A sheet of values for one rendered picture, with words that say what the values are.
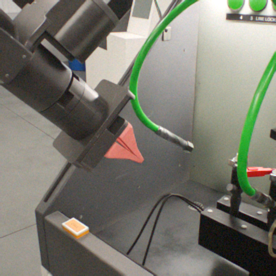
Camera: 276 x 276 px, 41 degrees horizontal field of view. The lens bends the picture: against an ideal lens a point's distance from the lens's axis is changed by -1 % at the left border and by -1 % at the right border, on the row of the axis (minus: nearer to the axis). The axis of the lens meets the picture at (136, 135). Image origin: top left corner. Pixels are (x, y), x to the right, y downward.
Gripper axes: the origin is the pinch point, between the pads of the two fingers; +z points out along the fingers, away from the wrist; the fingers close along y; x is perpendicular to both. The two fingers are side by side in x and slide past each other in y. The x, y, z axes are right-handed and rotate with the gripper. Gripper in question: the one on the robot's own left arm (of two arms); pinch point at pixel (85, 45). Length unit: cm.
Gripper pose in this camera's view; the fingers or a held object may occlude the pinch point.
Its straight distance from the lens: 65.8
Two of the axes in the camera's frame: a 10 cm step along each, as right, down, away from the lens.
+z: 7.2, 6.5, 2.5
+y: -2.1, -1.5, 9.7
